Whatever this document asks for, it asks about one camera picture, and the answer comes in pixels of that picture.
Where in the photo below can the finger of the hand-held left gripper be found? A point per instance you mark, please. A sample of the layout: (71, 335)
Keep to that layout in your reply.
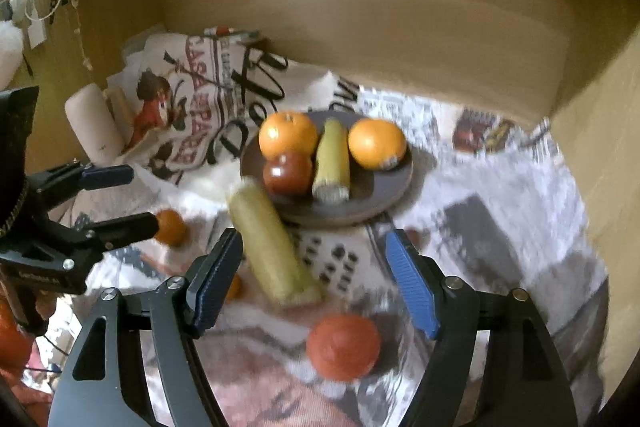
(107, 176)
(127, 227)

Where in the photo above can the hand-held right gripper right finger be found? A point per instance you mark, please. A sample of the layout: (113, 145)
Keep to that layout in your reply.
(412, 287)

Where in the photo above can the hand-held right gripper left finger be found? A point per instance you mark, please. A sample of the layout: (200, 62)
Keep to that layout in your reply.
(214, 284)

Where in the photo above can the small tangerine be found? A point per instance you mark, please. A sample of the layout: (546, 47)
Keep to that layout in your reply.
(234, 288)
(173, 229)

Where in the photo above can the long corn cob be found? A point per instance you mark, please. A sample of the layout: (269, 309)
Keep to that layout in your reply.
(265, 237)

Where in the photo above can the dark brown plate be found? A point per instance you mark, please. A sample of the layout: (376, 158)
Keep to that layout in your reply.
(372, 199)

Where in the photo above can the white cylinder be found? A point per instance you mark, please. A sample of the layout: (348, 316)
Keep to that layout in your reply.
(92, 122)

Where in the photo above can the beige roll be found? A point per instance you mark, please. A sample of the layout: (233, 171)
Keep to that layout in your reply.
(120, 107)

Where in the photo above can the red tomato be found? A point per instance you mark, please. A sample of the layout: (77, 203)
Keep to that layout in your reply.
(342, 347)

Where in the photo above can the newspaper print cloth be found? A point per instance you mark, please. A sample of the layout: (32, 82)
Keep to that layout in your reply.
(500, 207)

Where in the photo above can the red apple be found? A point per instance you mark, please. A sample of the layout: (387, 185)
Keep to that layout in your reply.
(287, 174)

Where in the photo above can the large orange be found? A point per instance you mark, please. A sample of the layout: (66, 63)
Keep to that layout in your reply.
(287, 134)
(375, 142)

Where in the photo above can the short corn cob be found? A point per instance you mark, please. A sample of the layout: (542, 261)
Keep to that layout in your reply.
(332, 157)

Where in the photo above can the orange cloth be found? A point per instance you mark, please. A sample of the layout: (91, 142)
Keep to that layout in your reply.
(12, 342)

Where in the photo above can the marker pen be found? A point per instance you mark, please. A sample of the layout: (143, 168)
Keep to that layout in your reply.
(225, 31)

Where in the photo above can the wooden cabinet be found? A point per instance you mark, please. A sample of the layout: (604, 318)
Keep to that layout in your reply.
(400, 32)

